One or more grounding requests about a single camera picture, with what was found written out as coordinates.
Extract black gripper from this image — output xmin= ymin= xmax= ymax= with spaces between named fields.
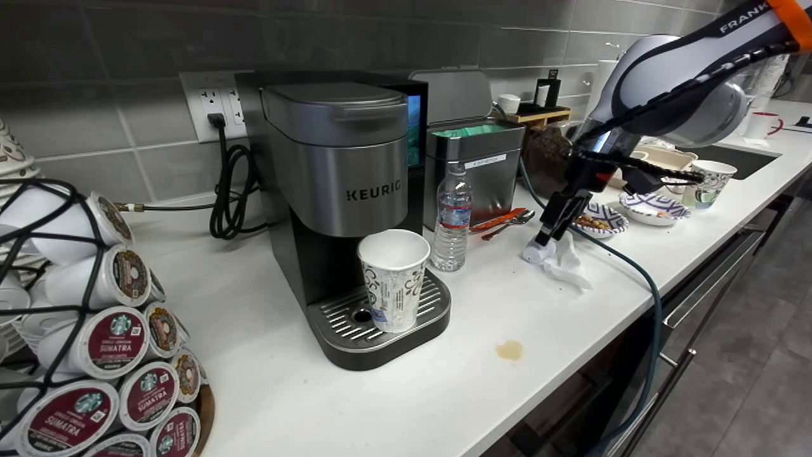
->
xmin=536 ymin=148 xmax=627 ymax=250

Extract silver Keurig coffee machine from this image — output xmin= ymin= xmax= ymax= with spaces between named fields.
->
xmin=255 ymin=80 xmax=453 ymax=374

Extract brown-lid white coffee pod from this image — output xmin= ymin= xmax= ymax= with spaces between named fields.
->
xmin=143 ymin=300 xmax=184 ymax=364
xmin=36 ymin=245 xmax=154 ymax=313
xmin=0 ymin=189 xmax=136 ymax=259

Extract blue patterned ceramic bowl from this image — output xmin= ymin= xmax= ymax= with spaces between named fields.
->
xmin=576 ymin=201 xmax=632 ymax=245

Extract crumpled white napkin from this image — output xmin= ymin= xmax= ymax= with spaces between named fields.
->
xmin=541 ymin=231 xmax=595 ymax=294

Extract dark brown basket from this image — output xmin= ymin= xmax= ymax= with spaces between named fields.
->
xmin=521 ymin=124 xmax=578 ymax=204

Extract blue patterned ceramic plate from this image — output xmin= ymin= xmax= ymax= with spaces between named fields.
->
xmin=616 ymin=189 xmax=692 ymax=231

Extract silver box with green top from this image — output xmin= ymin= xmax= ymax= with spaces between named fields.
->
xmin=408 ymin=68 xmax=528 ymax=229

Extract small wooden tray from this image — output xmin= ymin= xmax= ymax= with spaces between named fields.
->
xmin=504 ymin=104 xmax=573 ymax=129

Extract clear plastic water bottle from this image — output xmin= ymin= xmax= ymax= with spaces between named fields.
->
xmin=428 ymin=156 xmax=474 ymax=274

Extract beige crumpled paper bag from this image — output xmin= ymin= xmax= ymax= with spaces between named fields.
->
xmin=621 ymin=138 xmax=706 ymax=186

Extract small white cup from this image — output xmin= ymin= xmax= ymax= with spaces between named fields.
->
xmin=495 ymin=91 xmax=522 ymax=119

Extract dark glass bottle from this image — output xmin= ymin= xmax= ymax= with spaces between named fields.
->
xmin=532 ymin=68 xmax=564 ymax=114

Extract patterned ceramic mug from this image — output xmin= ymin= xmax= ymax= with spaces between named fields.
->
xmin=680 ymin=158 xmax=740 ymax=213

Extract patterned paper cup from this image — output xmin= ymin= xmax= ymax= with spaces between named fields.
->
xmin=354 ymin=226 xmax=434 ymax=335

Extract dark sink basin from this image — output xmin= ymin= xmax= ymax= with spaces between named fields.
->
xmin=692 ymin=143 xmax=782 ymax=180

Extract white lattice basket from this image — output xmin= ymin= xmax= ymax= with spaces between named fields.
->
xmin=0 ymin=116 xmax=41 ymax=198

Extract orange-handled scissors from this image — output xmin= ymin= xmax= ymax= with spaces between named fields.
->
xmin=467 ymin=207 xmax=538 ymax=245

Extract teal cable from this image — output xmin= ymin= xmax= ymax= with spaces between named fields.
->
xmin=514 ymin=160 xmax=665 ymax=453

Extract dark cabinet with metal handles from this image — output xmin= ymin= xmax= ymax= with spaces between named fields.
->
xmin=480 ymin=193 xmax=812 ymax=457

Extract black coiled power cord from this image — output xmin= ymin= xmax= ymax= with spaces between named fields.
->
xmin=205 ymin=113 xmax=267 ymax=241

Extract white wall power outlet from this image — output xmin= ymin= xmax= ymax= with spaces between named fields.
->
xmin=178 ymin=71 xmax=254 ymax=146

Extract black wire pod rack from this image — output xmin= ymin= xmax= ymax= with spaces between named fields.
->
xmin=0 ymin=176 xmax=215 ymax=457

